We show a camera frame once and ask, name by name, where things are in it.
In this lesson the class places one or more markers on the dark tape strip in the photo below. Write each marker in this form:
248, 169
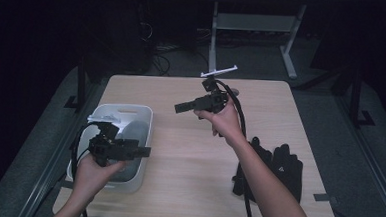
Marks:
66, 184

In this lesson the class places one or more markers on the black metal stand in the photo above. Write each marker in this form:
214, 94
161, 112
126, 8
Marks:
81, 82
356, 97

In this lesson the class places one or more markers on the aluminium rail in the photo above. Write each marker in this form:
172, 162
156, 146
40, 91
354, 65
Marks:
55, 154
372, 158

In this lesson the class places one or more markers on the person's left hand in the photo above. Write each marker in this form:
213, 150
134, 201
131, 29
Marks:
89, 178

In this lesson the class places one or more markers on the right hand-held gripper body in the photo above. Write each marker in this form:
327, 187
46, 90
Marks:
214, 101

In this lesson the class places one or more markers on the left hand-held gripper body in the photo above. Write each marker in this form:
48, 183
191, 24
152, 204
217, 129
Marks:
107, 147

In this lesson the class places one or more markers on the person's right hand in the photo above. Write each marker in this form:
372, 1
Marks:
227, 123

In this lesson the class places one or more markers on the dark computer case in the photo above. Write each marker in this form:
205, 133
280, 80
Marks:
117, 41

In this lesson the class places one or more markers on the white metal desk frame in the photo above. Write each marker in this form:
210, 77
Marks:
255, 22

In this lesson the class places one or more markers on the white plastic basin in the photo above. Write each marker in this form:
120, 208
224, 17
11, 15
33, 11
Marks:
142, 116

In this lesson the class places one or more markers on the plain grey mitten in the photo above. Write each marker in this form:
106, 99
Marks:
136, 132

